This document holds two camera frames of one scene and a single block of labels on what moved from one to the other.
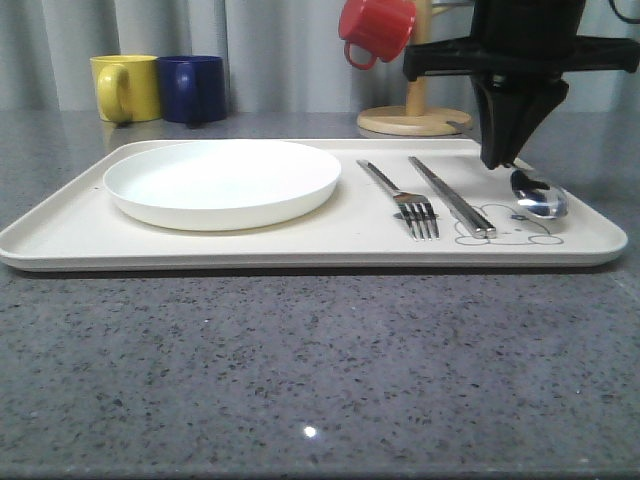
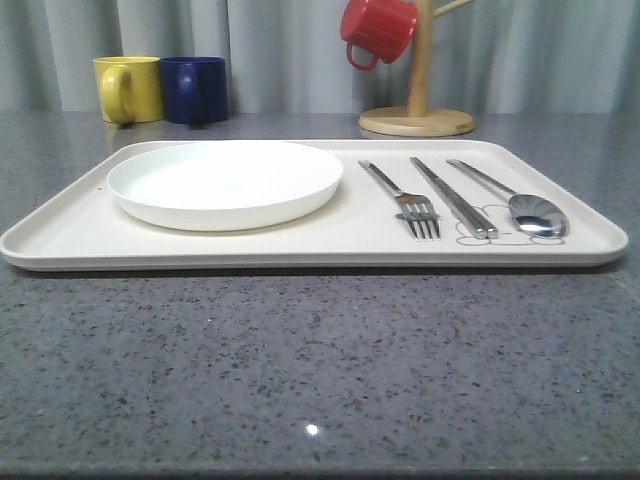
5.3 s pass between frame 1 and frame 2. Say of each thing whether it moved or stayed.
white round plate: stayed
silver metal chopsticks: stayed
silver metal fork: stayed
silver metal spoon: moved
